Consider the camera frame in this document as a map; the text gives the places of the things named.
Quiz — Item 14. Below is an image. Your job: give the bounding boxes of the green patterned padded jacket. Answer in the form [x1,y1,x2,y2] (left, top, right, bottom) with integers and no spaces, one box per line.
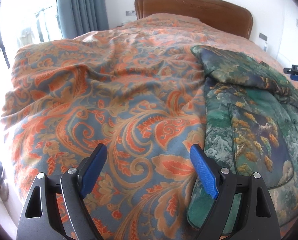
[191,46,298,239]

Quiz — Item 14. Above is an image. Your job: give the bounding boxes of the brown wooden headboard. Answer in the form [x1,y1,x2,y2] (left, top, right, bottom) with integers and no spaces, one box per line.
[134,0,253,39]

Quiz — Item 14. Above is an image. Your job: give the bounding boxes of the orange paisley bed quilt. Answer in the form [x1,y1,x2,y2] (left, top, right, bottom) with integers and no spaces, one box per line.
[2,14,298,239]

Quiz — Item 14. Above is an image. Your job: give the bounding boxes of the blue-grey curtain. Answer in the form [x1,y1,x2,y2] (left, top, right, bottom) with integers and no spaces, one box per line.
[56,0,109,38]

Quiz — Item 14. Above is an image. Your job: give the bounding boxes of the grey wall switch panel right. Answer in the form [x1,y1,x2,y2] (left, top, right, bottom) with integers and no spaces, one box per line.
[259,33,268,41]

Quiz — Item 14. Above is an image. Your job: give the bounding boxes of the grey wall socket left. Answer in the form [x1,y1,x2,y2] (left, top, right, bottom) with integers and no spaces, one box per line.
[126,10,136,16]

